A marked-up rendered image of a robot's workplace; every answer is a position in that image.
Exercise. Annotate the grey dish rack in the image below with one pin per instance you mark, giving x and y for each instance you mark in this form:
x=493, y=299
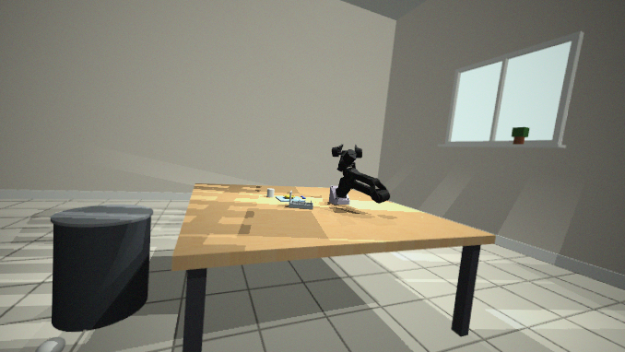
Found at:
x=299, y=204

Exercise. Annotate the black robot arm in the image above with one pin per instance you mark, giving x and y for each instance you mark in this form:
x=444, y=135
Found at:
x=348, y=182

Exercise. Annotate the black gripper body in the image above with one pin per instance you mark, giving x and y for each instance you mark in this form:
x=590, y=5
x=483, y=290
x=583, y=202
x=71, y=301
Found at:
x=336, y=152

